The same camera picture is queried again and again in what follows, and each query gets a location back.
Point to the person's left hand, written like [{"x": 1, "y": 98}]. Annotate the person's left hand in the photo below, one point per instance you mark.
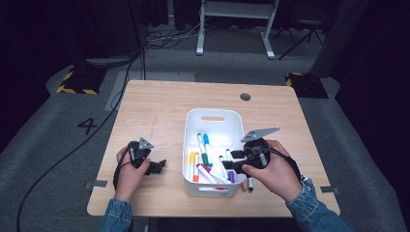
[{"x": 127, "y": 183}]

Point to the black tripod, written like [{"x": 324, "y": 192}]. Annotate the black tripod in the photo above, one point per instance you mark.
[{"x": 306, "y": 24}]

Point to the dark green marker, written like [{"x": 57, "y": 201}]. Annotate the dark green marker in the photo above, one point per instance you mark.
[{"x": 205, "y": 159}]

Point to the grey stand base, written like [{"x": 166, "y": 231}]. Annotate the grey stand base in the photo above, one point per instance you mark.
[{"x": 109, "y": 61}]

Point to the orange marker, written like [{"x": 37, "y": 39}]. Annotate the orange marker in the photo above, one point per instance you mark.
[{"x": 196, "y": 178}]

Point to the white plastic bin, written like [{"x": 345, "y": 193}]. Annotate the white plastic bin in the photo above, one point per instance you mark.
[{"x": 219, "y": 127}]

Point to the black yellow striped base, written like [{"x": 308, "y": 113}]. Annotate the black yellow striped base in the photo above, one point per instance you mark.
[
  {"x": 307, "y": 86},
  {"x": 82, "y": 80}
]

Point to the white metal desk frame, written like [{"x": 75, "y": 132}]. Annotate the white metal desk frame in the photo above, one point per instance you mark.
[{"x": 237, "y": 9}]

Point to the salmon pink marker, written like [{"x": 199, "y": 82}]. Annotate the salmon pink marker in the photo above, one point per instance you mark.
[{"x": 244, "y": 186}]

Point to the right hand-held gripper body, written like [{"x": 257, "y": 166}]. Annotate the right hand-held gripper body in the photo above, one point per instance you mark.
[{"x": 257, "y": 132}]

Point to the light blue marker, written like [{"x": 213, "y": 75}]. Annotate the light blue marker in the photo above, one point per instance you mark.
[{"x": 206, "y": 139}]

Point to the grey table grommet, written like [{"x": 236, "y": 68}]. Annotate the grey table grommet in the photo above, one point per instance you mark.
[{"x": 245, "y": 97}]

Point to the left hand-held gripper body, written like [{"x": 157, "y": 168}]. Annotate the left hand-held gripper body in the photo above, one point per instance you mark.
[{"x": 144, "y": 145}]

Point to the black marker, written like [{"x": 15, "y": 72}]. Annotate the black marker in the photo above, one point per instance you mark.
[{"x": 250, "y": 185}]

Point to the white toy car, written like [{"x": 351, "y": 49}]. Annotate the white toy car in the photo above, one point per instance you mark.
[{"x": 303, "y": 178}]

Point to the magenta marker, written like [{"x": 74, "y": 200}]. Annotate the magenta marker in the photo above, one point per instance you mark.
[{"x": 201, "y": 167}]

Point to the dark grey column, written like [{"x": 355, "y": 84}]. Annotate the dark grey column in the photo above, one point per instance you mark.
[{"x": 338, "y": 38}]

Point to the grey tape strip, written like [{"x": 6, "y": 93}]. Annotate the grey tape strip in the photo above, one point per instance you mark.
[
  {"x": 328, "y": 189},
  {"x": 98, "y": 183}
]

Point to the purple marker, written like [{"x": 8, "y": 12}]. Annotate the purple marker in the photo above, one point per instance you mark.
[{"x": 231, "y": 176}]

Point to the yellow marker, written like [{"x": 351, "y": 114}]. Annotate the yellow marker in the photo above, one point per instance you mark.
[{"x": 192, "y": 158}]

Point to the person's right hand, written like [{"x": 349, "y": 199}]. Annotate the person's right hand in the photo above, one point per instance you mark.
[{"x": 277, "y": 177}]

